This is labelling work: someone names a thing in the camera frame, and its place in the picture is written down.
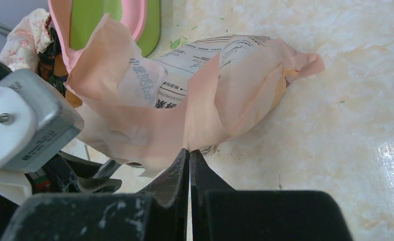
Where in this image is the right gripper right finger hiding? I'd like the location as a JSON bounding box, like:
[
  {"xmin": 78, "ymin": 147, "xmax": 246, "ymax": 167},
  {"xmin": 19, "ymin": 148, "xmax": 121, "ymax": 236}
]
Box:
[{"xmin": 189, "ymin": 150, "xmax": 235, "ymax": 240}]

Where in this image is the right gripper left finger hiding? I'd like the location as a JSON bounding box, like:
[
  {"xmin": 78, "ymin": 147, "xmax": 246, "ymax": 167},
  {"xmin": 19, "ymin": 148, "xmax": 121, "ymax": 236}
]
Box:
[{"xmin": 138, "ymin": 148, "xmax": 189, "ymax": 240}]

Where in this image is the pink cat litter bag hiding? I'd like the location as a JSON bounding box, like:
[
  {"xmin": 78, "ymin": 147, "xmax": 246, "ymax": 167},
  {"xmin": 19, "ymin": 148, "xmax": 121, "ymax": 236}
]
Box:
[{"xmin": 63, "ymin": 17, "xmax": 324, "ymax": 172}]

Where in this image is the pink and green litter box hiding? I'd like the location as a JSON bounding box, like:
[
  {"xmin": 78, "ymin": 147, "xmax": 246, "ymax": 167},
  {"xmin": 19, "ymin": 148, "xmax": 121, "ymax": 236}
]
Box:
[{"xmin": 48, "ymin": 1, "xmax": 161, "ymax": 72}]

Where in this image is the metal litter scoop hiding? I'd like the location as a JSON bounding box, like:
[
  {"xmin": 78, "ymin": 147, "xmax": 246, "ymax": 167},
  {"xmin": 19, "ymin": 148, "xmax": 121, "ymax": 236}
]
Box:
[{"xmin": 59, "ymin": 151, "xmax": 122, "ymax": 193}]

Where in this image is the orange wooden tray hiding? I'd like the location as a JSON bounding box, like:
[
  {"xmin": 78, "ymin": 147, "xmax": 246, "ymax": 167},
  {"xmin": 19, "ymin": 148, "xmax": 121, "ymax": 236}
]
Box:
[{"xmin": 54, "ymin": 53, "xmax": 82, "ymax": 108}]

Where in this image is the dark plant in tray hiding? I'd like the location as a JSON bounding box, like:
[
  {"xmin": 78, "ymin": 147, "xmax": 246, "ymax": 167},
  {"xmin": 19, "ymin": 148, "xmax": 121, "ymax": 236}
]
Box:
[{"xmin": 37, "ymin": 27, "xmax": 62, "ymax": 94}]

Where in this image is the pink floral cloth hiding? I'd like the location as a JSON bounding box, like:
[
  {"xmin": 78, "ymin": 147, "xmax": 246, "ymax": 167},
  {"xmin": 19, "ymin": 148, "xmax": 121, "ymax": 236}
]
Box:
[{"xmin": 0, "ymin": 9, "xmax": 54, "ymax": 72}]

